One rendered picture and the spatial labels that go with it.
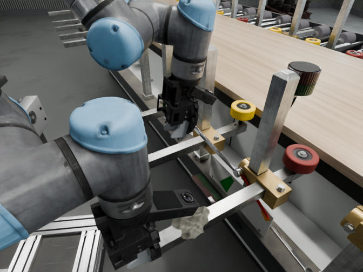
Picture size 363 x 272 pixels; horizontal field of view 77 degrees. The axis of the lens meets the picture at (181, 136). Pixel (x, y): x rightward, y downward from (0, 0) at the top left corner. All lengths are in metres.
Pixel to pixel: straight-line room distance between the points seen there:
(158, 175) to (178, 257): 0.61
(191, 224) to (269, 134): 0.25
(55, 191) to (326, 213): 0.75
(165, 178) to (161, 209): 1.34
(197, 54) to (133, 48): 0.17
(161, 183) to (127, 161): 1.44
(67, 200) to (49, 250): 1.11
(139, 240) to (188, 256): 1.04
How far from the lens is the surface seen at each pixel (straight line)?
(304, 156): 0.65
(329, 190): 0.79
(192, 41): 0.48
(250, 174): 0.62
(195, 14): 0.47
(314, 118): 0.82
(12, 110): 0.35
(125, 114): 0.24
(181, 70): 0.50
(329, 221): 0.86
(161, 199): 0.39
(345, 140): 0.78
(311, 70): 0.50
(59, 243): 1.35
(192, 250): 1.43
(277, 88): 0.48
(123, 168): 0.25
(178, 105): 0.54
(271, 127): 0.51
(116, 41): 0.36
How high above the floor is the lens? 1.31
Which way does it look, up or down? 39 degrees down
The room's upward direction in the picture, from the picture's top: straight up
